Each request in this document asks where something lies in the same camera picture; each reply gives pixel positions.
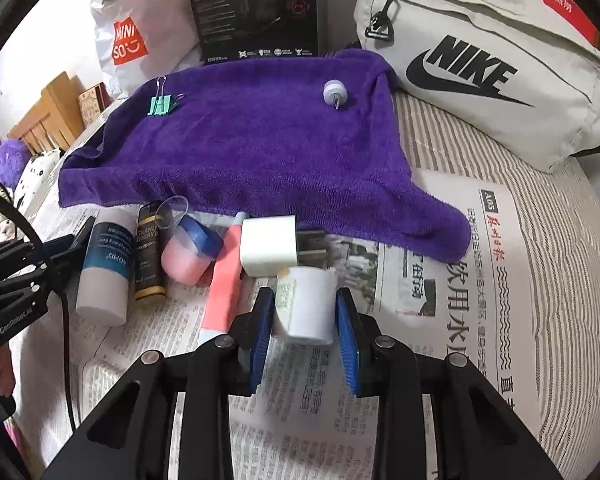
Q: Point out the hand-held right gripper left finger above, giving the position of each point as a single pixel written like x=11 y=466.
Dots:
x=262 y=340

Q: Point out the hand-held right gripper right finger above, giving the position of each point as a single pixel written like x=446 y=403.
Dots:
x=347 y=345

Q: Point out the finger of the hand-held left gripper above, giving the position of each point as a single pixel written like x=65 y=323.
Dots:
x=25 y=285
x=75 y=240

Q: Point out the white bottle with teal label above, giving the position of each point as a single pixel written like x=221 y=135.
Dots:
x=105 y=270

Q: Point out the white tape roll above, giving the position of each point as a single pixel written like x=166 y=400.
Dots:
x=305 y=305

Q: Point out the pink tube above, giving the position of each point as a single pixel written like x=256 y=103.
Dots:
x=222 y=290

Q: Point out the dark bottle with gold label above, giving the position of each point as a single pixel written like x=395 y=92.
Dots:
x=150 y=260

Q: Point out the white power adapter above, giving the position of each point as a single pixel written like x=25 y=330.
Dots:
x=267 y=247

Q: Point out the pink and blue container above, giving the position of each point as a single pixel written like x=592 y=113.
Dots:
x=185 y=260

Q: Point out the black and white patterned pillow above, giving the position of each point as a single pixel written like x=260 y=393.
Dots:
x=35 y=175

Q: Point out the newspaper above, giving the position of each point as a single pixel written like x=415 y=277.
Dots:
x=429 y=320

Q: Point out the small clear plastic cup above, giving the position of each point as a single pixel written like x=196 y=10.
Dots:
x=172 y=212

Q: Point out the purple plush toy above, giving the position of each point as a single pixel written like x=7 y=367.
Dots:
x=10 y=160

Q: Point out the wooden headboard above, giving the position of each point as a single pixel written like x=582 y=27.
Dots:
x=45 y=115

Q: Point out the patterned framed board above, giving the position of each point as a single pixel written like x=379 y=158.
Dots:
x=91 y=102

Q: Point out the green binder clip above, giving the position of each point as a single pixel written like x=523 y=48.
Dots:
x=161 y=106

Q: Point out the purple towel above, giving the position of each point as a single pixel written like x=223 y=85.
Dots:
x=260 y=150

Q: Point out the striped bed sheet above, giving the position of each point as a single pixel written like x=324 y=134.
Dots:
x=554 y=260

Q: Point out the white plastic bag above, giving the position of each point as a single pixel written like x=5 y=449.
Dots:
x=140 y=10

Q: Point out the small round white knob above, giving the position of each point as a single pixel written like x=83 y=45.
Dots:
x=335 y=92

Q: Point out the black product box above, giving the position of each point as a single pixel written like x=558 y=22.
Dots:
x=250 y=10

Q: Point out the white bag with black logo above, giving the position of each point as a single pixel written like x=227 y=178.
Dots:
x=479 y=25

